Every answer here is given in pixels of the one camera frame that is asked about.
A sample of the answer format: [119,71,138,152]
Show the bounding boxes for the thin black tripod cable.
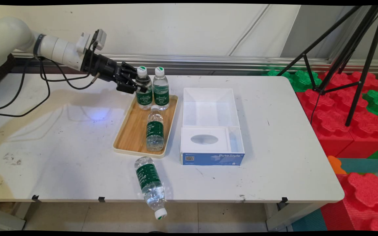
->
[310,90,322,124]

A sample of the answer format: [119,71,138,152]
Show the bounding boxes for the black tripod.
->
[276,5,378,127]

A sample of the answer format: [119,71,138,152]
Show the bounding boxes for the wooden tray cream rim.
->
[113,94,179,159]

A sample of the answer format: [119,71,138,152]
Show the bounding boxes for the white insert with oval hole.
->
[180,127,231,153]

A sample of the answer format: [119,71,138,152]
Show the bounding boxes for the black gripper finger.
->
[117,80,147,94]
[121,62,138,78]

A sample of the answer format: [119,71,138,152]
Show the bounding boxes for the blue box white inside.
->
[180,87,245,166]

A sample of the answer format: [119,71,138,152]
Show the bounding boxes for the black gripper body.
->
[81,52,129,84]

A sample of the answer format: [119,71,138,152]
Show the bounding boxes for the large red foam block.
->
[296,70,378,158]

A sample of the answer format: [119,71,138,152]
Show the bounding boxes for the dark brown board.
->
[0,53,15,92]

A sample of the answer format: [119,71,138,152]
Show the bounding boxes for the white table leg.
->
[264,202,327,231]
[0,203,40,231]

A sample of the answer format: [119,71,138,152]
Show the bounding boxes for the teal foam mat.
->
[338,158,378,174]
[291,208,327,231]

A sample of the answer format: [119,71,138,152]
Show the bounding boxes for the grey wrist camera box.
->
[76,29,107,54]

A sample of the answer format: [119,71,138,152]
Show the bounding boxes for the clear water bottle green label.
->
[135,66,153,110]
[146,105,165,152]
[153,67,170,111]
[134,156,168,220]

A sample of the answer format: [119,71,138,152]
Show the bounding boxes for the orange foam piece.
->
[327,155,347,175]

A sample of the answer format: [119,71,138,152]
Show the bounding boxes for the aluminium wall rail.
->
[12,52,378,74]

